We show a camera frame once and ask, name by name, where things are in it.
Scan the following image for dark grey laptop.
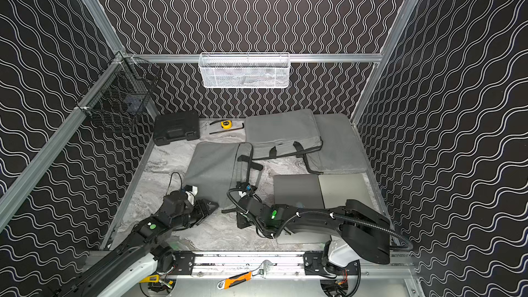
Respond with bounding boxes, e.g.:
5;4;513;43
274;174;331;245

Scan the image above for silver laptop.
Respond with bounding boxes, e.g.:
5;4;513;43
318;173;379;210

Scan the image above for grey zippered laptop bag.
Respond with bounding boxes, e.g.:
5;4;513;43
303;114;368;175

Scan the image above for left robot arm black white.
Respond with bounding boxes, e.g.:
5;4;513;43
39;190;219;296

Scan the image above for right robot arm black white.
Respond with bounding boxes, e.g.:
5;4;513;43
226;184;414;273

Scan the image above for orange adjustable wrench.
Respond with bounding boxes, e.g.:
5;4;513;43
217;260;274;290

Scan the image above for yellow pipe wrench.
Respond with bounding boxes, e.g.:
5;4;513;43
140;274;174;290

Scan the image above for black plastic tool case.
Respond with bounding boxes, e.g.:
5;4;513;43
153;110;200;147

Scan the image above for black hex key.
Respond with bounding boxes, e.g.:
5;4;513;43
209;123;245;135

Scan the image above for yellow tape measure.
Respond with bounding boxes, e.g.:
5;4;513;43
210;120;232;129

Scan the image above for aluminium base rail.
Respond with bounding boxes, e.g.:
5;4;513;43
168;251;342;279

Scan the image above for black wire basket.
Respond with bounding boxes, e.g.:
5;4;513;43
80;52;162;134

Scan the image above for white wire mesh basket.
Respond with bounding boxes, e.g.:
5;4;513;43
198;52;291;89

